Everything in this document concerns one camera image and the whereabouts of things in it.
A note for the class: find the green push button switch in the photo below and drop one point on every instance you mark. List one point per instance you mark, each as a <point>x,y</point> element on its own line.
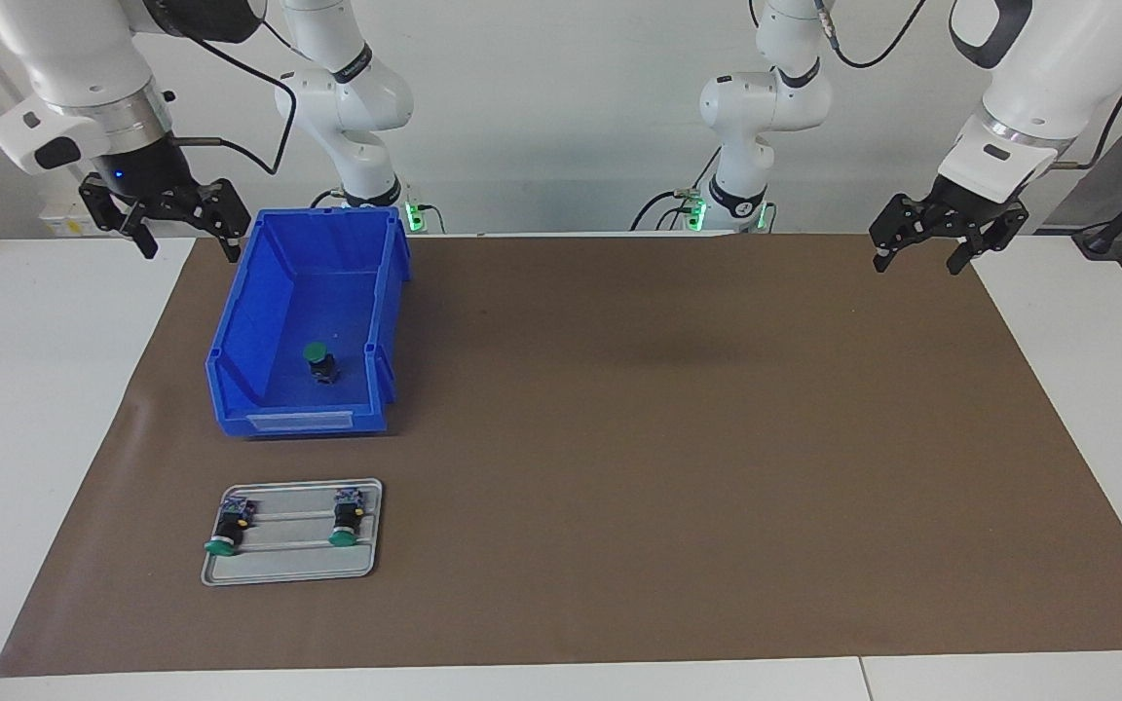
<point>317,352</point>
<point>227,531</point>
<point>346,524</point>

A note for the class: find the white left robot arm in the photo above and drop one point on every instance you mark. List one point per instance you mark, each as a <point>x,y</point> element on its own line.
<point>1058,68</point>

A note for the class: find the blue plastic storage bin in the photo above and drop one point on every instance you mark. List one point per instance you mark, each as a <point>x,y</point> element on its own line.
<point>269,321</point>

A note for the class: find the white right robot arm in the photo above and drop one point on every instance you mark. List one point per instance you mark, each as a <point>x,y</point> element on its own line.
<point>74,49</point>

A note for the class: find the brown table mat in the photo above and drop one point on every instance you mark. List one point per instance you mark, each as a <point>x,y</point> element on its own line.
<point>668,487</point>

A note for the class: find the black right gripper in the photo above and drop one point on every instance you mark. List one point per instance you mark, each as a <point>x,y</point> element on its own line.
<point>142,173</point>

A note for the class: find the white socket box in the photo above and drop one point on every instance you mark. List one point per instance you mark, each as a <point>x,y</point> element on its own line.
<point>69,222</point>

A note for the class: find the grey metal tray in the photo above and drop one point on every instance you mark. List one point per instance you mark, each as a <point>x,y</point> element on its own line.
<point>313,567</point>

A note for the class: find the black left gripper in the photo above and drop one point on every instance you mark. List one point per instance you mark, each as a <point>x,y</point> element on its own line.
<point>965,209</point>

